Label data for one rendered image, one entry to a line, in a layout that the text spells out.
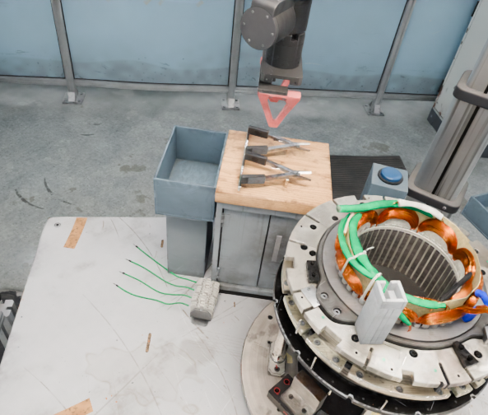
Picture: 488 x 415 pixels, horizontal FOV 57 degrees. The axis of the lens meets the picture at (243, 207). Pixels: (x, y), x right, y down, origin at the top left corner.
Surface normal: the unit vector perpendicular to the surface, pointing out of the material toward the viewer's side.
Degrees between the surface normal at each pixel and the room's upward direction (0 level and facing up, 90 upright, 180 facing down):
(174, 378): 0
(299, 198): 0
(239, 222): 90
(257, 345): 0
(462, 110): 90
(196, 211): 90
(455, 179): 90
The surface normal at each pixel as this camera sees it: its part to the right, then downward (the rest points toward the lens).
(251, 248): -0.10, 0.68
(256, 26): -0.53, 0.55
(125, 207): 0.10, -0.72
